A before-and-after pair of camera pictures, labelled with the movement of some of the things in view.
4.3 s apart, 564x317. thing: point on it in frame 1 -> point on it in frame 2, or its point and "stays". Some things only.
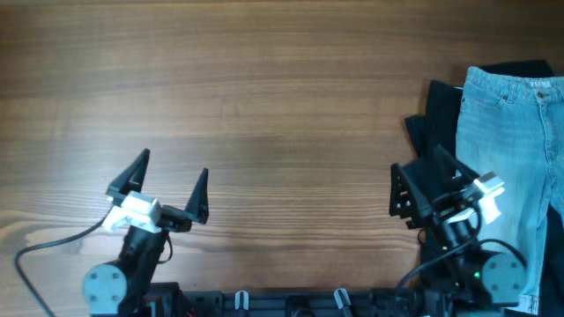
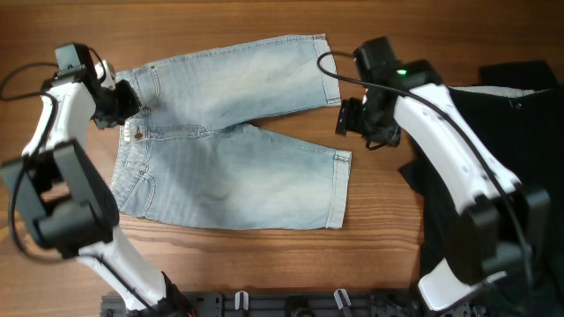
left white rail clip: x=245 y=298 stays
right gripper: x=441 y=204 -> x=347 y=118
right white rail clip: x=338 y=298 stays
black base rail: x=374 y=302 stays
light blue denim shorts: x=513 y=125 -> x=190 y=157
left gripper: x=198 y=208 -> x=134 y=105
